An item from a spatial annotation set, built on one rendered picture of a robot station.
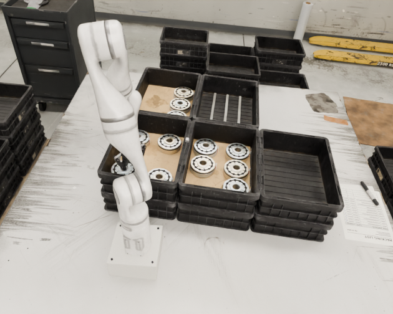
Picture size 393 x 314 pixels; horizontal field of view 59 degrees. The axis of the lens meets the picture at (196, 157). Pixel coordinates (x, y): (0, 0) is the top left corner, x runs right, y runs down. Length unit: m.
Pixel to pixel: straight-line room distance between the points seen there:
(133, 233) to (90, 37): 0.60
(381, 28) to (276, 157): 3.75
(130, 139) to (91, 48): 0.25
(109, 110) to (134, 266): 0.56
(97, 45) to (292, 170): 0.99
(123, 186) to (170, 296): 0.46
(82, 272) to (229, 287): 0.52
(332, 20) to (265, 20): 0.83
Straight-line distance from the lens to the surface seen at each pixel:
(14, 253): 1.46
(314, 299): 1.37
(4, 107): 2.53
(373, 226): 1.67
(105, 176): 1.30
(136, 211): 1.09
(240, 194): 1.25
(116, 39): 0.88
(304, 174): 1.54
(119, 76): 1.01
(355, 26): 5.02
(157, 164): 1.46
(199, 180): 1.41
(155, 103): 1.80
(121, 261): 1.24
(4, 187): 2.30
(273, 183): 1.46
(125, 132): 0.93
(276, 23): 4.76
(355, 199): 1.73
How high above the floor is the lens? 1.86
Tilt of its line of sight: 43 degrees down
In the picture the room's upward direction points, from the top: 6 degrees clockwise
